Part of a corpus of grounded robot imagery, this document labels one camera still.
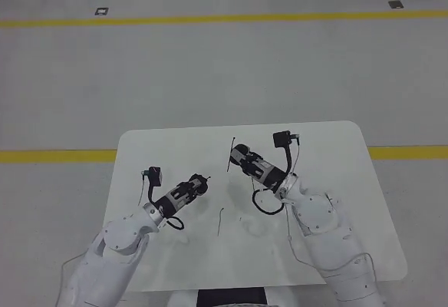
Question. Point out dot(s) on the dark square floor plate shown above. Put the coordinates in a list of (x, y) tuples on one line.
[(101, 11), (395, 4)]

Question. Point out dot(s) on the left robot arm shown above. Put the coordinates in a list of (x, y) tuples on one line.
[(112, 249)]

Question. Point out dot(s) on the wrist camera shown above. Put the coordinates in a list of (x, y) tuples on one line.
[(155, 176), (282, 139)]

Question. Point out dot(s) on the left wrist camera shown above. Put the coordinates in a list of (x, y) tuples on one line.
[(155, 176)]

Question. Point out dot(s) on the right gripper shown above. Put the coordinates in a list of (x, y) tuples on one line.
[(267, 173)]

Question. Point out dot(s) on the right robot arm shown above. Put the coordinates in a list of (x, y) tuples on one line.
[(323, 230)]

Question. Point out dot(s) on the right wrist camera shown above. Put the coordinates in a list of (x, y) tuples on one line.
[(282, 139)]

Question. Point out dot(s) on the robot body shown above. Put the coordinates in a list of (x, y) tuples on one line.
[(231, 297)]

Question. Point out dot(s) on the thin black zip tie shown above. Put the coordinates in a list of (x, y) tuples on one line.
[(231, 155), (219, 222)]

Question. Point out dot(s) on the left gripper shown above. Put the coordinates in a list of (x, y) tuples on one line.
[(170, 203)]

